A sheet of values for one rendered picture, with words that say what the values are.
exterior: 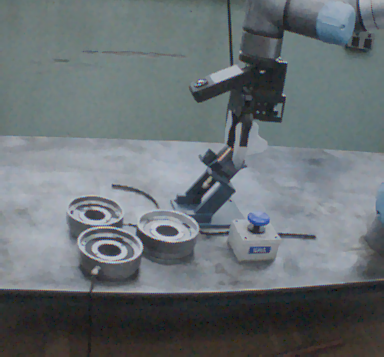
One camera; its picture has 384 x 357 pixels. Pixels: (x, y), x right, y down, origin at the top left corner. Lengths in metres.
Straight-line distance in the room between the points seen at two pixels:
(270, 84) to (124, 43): 1.53
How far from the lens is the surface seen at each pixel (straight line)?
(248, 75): 1.01
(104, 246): 0.93
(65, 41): 2.48
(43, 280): 0.89
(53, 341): 1.14
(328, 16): 0.93
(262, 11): 0.97
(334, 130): 2.95
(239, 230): 0.99
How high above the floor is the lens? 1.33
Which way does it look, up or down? 24 degrees down
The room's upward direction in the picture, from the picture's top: 9 degrees clockwise
